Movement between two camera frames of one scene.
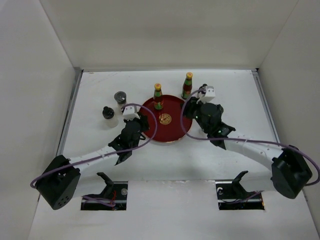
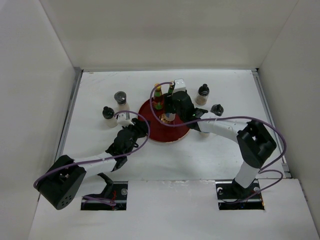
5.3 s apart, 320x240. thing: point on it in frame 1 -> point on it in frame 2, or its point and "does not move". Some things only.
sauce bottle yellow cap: (187, 86) -> (171, 88)
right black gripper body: (194, 110) -> (169, 99)
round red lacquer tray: (168, 124) does not move
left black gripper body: (135, 145) does not move
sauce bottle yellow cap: (158, 99) does not move
